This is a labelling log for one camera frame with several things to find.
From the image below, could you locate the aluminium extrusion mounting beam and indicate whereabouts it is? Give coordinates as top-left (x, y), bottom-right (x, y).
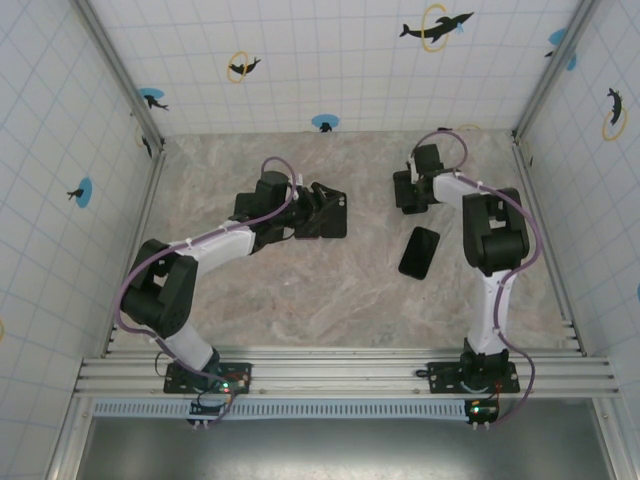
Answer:
top-left (74, 349), bottom-right (619, 401)

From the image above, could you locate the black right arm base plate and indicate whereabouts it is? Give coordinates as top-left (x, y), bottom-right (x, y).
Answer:
top-left (427, 360), bottom-right (521, 395)

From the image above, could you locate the dolphin blue circle sticker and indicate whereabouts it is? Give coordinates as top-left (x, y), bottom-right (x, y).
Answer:
top-left (310, 113), bottom-right (340, 134)
top-left (66, 177), bottom-right (95, 209)
top-left (543, 27), bottom-right (579, 72)
top-left (138, 87), bottom-right (170, 113)

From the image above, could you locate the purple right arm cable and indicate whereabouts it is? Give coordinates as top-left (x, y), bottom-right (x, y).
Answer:
top-left (410, 129), bottom-right (544, 428)

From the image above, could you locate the white slotted cable duct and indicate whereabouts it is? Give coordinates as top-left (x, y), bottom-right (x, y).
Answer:
top-left (92, 399), bottom-right (474, 420)

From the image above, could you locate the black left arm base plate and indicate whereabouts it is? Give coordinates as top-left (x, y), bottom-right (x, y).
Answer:
top-left (163, 360), bottom-right (254, 396)

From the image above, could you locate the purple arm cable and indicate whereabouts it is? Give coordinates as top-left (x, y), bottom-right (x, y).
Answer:
top-left (410, 129), bottom-right (544, 428)
top-left (114, 156), bottom-right (304, 427)

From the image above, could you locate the grey metal panel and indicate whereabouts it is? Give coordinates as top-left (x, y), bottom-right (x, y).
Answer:
top-left (74, 417), bottom-right (616, 480)

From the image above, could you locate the aluminium table side rail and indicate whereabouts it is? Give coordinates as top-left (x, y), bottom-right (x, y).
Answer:
top-left (512, 132), bottom-right (589, 357)
top-left (99, 144), bottom-right (169, 359)

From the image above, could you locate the large dolphin yellow ring sticker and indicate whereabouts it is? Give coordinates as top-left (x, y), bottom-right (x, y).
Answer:
top-left (398, 3), bottom-right (475, 54)

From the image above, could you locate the aluminium corner post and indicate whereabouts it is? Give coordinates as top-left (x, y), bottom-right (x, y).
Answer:
top-left (512, 0), bottom-right (601, 139)
top-left (69, 0), bottom-right (167, 154)

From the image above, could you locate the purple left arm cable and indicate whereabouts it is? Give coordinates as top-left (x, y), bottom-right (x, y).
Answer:
top-left (114, 156), bottom-right (304, 427)

